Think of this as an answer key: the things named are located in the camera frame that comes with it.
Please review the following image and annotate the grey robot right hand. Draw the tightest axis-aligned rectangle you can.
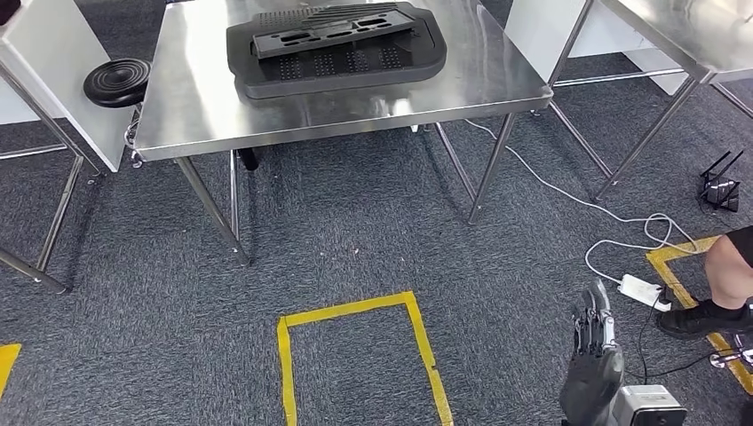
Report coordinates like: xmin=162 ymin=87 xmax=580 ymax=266
xmin=559 ymin=279 xmax=626 ymax=426

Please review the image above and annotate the black plastic frame part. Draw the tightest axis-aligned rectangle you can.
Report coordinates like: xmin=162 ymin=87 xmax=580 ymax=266
xmin=251 ymin=8 xmax=417 ymax=60

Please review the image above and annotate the stainless steel workbench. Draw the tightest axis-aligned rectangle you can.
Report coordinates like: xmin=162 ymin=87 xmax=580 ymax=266
xmin=131 ymin=0 xmax=554 ymax=267

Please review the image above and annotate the white power strip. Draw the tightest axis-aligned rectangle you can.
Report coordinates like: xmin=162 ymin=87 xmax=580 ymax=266
xmin=617 ymin=274 xmax=673 ymax=312

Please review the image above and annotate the yellow floor tape square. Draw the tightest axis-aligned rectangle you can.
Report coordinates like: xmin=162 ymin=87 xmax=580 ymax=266
xmin=276 ymin=290 xmax=456 ymax=426
xmin=646 ymin=234 xmax=753 ymax=396

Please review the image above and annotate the person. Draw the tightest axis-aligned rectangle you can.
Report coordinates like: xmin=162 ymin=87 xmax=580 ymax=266
xmin=655 ymin=225 xmax=753 ymax=341

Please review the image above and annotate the black router with antennas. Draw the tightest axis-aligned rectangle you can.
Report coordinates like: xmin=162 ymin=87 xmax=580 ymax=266
xmin=698 ymin=149 xmax=745 ymax=213

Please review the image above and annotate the white panel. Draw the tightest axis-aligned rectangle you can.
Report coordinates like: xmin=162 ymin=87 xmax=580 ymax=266
xmin=504 ymin=0 xmax=689 ymax=95

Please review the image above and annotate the large black engine cover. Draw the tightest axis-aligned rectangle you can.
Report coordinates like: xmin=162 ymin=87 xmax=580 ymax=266
xmin=226 ymin=1 xmax=448 ymax=100

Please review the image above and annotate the black round ribbed disc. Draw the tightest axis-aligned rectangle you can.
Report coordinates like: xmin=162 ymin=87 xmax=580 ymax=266
xmin=83 ymin=57 xmax=153 ymax=109

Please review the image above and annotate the white table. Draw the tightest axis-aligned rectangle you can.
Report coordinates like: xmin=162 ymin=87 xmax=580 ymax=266
xmin=0 ymin=0 xmax=138 ymax=173

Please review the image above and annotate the black floor cable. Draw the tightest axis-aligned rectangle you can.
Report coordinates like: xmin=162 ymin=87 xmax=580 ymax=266
xmin=626 ymin=288 xmax=725 ymax=386

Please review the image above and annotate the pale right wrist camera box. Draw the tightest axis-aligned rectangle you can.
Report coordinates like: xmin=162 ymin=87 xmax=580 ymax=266
xmin=611 ymin=384 xmax=688 ymax=426

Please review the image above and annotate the white power cable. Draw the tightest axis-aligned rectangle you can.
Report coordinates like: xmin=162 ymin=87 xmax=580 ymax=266
xmin=464 ymin=119 xmax=701 ymax=287

